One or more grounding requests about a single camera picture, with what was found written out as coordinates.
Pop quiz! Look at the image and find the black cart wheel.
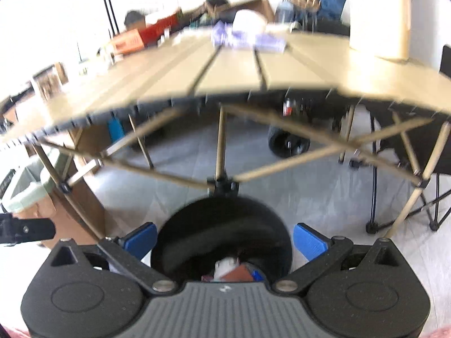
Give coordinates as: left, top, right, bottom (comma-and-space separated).
268, 126, 310, 159

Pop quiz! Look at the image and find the clear jar with snacks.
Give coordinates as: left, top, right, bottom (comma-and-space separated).
30, 63, 67, 101

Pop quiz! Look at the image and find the blue tissue pack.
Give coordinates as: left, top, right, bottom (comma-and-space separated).
251, 269, 265, 282

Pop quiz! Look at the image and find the white and yellow plush alpaca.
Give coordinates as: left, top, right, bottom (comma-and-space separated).
213, 257, 240, 279

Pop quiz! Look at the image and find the cardboard box with green liner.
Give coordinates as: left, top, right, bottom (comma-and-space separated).
1, 155, 105, 249

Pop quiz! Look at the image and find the cream thermos jug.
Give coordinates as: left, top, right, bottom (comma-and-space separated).
349, 0, 412, 62

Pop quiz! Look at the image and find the pink scrubbing sponge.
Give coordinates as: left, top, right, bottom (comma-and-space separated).
220, 265, 254, 283

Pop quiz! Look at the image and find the black round trash bin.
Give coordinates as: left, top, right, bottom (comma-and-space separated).
151, 196, 293, 284

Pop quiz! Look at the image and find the orange cardboard box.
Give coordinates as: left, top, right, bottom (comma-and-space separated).
110, 14, 178, 55

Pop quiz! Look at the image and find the black folding chair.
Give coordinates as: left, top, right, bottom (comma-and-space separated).
348, 44, 451, 235

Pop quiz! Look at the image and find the tan folding slatted table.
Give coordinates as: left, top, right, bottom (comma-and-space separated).
1, 30, 450, 236

